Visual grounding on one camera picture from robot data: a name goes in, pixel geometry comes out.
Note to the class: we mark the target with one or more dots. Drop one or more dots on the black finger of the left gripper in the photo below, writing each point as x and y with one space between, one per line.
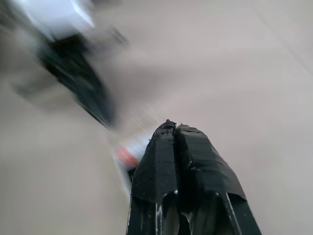
97 102

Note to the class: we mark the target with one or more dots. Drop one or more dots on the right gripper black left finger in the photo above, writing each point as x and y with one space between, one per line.
156 183

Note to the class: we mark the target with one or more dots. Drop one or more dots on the white smartphone with black screen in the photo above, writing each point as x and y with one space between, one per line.
127 156

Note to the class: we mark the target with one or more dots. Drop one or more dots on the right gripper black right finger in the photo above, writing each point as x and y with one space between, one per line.
207 183

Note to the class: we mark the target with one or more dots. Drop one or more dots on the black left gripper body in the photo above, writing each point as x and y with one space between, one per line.
66 58

